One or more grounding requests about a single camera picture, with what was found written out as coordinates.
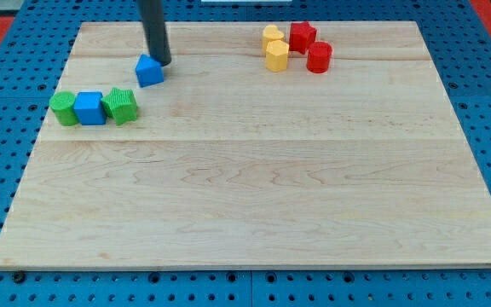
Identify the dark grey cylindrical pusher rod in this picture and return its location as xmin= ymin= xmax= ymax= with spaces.
xmin=136 ymin=0 xmax=171 ymax=67

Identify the green star block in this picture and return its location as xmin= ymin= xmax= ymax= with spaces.
xmin=101 ymin=88 xmax=138 ymax=126

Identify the yellow heart block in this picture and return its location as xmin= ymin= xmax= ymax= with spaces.
xmin=262 ymin=24 xmax=285 ymax=54

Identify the red star block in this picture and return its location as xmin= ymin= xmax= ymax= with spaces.
xmin=289 ymin=21 xmax=317 ymax=55

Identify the blue cube block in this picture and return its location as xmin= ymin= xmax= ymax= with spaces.
xmin=73 ymin=91 xmax=107 ymax=125

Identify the green cylinder block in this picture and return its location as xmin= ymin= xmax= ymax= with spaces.
xmin=49 ymin=91 xmax=78 ymax=126

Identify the yellow hexagon block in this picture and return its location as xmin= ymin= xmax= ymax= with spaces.
xmin=265 ymin=40 xmax=289 ymax=72

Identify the light wooden board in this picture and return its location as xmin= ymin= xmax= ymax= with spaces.
xmin=0 ymin=21 xmax=491 ymax=271

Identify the red cylinder block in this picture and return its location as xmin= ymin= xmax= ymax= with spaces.
xmin=306 ymin=41 xmax=332 ymax=73

